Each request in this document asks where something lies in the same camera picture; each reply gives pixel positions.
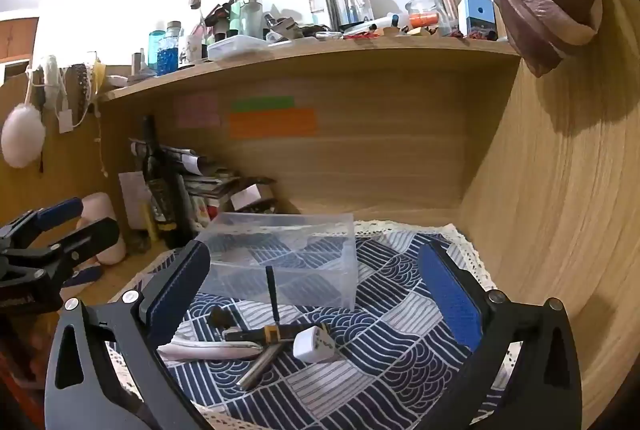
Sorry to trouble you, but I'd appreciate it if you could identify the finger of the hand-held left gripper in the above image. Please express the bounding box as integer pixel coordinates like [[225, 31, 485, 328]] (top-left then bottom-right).
[[0, 197, 84, 256], [30, 217, 121, 285]]

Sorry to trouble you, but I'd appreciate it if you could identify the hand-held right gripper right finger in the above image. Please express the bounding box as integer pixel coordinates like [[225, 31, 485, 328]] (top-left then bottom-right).
[[417, 241, 584, 430]]

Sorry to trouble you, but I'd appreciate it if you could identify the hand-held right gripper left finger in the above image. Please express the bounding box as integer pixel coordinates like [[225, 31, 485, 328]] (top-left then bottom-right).
[[44, 239, 212, 430]]

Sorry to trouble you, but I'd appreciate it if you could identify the dark-headed makeup brush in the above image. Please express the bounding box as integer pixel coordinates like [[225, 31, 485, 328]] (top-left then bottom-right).
[[208, 305, 242, 332]]

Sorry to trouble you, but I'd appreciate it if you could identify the thin black stick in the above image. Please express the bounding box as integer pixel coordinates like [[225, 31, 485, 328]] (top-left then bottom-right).
[[264, 265, 281, 327]]

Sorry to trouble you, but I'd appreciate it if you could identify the black and yellow bar tool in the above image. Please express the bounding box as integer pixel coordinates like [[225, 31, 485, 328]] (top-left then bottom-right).
[[223, 323, 312, 343]]

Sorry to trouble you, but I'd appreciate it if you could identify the silver metal tube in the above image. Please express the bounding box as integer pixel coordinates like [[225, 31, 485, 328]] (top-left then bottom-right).
[[237, 343, 287, 392]]

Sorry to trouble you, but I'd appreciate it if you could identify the clear plastic storage box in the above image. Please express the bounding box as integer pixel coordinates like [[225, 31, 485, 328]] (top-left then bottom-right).
[[194, 212, 359, 311]]

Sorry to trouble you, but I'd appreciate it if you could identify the white charger plug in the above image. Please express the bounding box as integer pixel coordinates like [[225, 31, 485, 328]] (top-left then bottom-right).
[[292, 326, 337, 364]]

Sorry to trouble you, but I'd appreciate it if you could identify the pink cylinder roll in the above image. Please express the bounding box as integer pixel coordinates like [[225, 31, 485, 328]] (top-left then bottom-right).
[[76, 192, 127, 265]]

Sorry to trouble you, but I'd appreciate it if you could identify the white paper sheet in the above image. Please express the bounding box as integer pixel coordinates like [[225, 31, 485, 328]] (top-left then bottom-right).
[[118, 169, 152, 231]]

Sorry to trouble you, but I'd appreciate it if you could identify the tall black bottle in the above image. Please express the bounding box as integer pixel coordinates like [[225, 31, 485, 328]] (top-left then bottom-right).
[[141, 115, 182, 248]]

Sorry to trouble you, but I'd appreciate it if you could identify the white fluffy pompom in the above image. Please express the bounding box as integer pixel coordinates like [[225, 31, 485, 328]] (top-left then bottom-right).
[[1, 104, 46, 169]]

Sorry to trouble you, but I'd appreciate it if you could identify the blue wave-patterned lace-edged cloth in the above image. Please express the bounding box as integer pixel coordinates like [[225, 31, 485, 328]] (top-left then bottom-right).
[[102, 220, 526, 430]]

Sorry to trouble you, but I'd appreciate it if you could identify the stack of magazines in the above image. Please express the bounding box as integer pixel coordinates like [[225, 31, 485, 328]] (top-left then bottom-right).
[[129, 137, 277, 214]]

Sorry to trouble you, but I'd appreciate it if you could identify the hanging hairbrush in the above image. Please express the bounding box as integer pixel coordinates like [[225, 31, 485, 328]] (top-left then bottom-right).
[[71, 62, 95, 117]]

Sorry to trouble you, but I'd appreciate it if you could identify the pink sticky note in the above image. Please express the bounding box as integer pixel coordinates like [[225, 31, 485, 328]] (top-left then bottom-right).
[[174, 95, 221, 128]]

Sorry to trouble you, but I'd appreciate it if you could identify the orange sticky note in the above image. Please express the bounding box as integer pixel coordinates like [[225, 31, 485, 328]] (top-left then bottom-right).
[[229, 108, 319, 140]]

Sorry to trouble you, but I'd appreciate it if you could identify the teal plastic bottle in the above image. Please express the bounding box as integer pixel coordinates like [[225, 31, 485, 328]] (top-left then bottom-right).
[[148, 30, 166, 67]]

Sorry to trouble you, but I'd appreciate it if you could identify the bottle with blue beads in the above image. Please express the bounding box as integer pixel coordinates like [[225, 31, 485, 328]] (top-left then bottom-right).
[[156, 21, 182, 76]]

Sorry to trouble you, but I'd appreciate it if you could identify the green sticky note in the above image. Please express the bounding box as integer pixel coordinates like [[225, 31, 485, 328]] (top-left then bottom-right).
[[230, 96, 296, 113]]

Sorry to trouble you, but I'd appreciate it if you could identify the white shallow tray box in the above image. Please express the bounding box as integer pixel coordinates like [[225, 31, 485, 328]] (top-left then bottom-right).
[[207, 35, 269, 62]]

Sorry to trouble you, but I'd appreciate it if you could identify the wooden desk shelf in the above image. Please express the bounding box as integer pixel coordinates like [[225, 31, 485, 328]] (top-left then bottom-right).
[[97, 37, 524, 104]]

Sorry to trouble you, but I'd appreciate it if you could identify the green pump bottle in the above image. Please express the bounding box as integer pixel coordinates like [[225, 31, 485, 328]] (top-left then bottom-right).
[[229, 0, 264, 39]]

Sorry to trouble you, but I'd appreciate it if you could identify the white tube with blue cap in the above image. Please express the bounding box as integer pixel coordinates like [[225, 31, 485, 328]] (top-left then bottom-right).
[[345, 13, 401, 34]]

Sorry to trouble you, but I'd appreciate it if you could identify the blue cardboard box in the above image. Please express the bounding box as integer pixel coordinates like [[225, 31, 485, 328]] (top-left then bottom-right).
[[464, 0, 499, 37]]

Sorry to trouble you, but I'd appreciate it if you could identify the glass jar with orange band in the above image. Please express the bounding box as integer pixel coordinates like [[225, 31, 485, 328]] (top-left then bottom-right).
[[405, 0, 442, 32]]

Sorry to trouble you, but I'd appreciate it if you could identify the clear jar of sticks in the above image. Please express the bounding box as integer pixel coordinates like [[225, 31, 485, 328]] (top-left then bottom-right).
[[429, 0, 462, 36]]

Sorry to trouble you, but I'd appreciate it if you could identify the white hanging cable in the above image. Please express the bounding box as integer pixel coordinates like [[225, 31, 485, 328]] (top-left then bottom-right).
[[29, 54, 99, 133]]

